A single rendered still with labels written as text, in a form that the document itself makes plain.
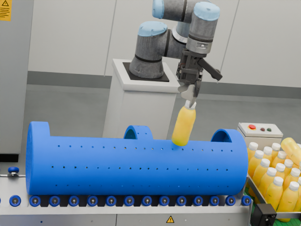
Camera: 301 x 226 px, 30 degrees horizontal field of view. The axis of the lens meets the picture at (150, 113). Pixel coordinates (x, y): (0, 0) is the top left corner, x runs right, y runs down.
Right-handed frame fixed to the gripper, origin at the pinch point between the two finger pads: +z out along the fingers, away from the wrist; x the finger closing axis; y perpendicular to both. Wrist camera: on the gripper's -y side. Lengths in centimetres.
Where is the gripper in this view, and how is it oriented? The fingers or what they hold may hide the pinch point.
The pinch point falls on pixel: (191, 102)
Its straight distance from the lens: 211.2
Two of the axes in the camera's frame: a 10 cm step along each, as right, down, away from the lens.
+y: -9.7, -1.2, -2.1
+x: 1.5, 4.1, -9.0
